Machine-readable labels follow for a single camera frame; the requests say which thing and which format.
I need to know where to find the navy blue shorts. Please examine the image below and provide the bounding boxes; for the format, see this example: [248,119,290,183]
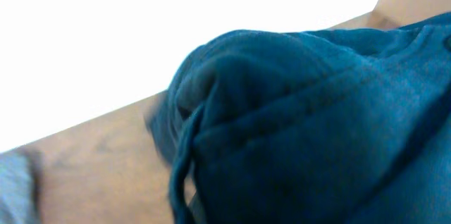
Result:
[146,13,450,223]

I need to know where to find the folded grey garment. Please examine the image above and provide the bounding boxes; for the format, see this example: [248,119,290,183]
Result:
[1,153,41,224]

